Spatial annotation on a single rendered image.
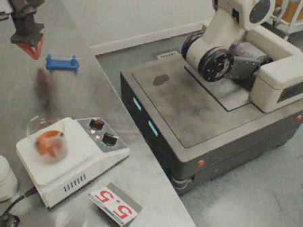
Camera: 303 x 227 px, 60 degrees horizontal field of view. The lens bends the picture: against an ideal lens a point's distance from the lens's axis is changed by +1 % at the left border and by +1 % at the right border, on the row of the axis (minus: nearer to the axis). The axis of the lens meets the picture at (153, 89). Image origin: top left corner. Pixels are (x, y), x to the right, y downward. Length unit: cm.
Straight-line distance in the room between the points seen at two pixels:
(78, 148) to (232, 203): 106
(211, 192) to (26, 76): 104
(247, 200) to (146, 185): 97
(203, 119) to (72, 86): 67
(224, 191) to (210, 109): 45
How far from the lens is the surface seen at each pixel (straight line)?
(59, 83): 85
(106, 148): 58
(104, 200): 56
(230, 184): 153
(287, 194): 161
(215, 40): 119
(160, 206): 58
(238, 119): 131
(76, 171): 55
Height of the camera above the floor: 128
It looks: 42 degrees down
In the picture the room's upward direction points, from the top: 3 degrees clockwise
